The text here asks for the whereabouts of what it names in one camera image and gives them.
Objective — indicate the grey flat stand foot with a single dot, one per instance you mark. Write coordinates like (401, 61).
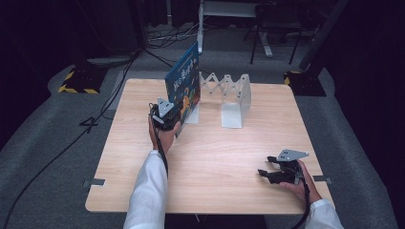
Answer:
(110, 60)

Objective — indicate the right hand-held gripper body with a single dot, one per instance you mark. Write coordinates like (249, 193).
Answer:
(288, 170)

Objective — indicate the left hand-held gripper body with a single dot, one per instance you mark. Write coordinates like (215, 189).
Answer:
(164, 114)

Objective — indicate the blue cartoon picture book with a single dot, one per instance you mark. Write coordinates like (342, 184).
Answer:
(186, 86)

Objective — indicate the black metal chair frame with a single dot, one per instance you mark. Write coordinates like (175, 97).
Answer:
(254, 41)

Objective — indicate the white desk frame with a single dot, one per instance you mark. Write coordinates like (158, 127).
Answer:
(199, 31)

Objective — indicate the person's right hand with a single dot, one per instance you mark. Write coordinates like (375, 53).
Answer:
(304, 187)

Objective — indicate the person's left hand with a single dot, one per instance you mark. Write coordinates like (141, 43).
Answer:
(165, 138)

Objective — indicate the grey tape strip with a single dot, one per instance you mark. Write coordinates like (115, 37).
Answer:
(97, 182)
(322, 179)

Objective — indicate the black yellow striped stand base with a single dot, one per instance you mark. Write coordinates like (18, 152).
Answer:
(305, 84)
(81, 81)

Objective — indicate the slanted dark metal post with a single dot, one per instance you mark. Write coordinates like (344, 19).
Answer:
(321, 35)

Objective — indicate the translucent expandable bookend rack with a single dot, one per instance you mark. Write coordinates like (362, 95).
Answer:
(235, 101)

